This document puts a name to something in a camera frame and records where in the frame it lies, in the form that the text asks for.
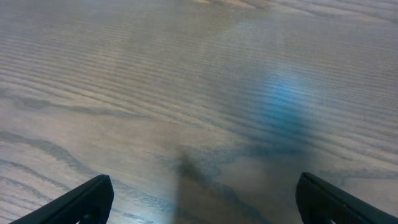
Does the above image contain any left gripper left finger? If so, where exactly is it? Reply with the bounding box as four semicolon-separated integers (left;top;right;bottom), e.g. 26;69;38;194
11;174;114;224

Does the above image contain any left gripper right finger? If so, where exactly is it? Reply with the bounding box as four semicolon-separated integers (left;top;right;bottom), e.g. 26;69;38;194
295;172;397;224

